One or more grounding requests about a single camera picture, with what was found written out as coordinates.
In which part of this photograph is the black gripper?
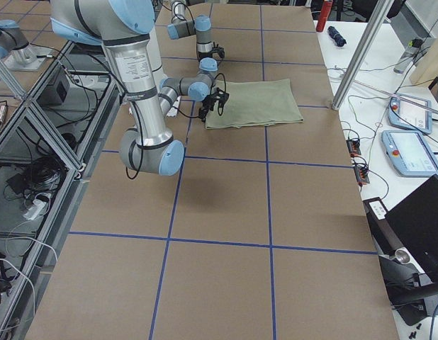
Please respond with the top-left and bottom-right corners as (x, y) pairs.
(198, 93), (219, 119)
(196, 50), (214, 62)

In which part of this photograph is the olive green long-sleeve shirt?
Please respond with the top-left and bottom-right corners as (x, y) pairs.
(205, 79), (304, 130)

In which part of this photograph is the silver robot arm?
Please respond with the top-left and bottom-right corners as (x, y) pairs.
(167, 1), (215, 61)
(50, 1), (218, 176)

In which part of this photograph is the red bottle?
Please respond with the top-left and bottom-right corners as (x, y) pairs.
(315, 0), (333, 33)

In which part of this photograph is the orange electronics board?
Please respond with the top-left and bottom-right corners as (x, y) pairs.
(346, 139), (361, 157)

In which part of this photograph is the far teach pendant tablet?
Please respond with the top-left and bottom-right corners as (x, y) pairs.
(387, 94), (432, 135)

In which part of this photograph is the teach pendant tablet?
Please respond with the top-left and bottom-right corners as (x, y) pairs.
(387, 94), (432, 135)
(381, 130), (438, 178)

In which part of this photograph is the near teach pendant tablet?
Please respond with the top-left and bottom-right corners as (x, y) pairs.
(381, 130), (438, 178)

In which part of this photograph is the black monitor box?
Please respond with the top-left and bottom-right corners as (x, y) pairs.
(364, 175), (438, 326)

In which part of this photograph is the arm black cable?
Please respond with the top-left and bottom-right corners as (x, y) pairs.
(125, 72), (228, 180)

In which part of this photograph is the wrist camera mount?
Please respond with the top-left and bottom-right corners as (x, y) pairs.
(213, 87), (230, 116)
(211, 43), (225, 60)

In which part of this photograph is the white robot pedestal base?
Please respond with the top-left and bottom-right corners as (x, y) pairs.
(120, 1), (167, 91)

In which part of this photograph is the aluminium frame post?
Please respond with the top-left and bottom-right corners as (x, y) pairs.
(331, 0), (393, 111)

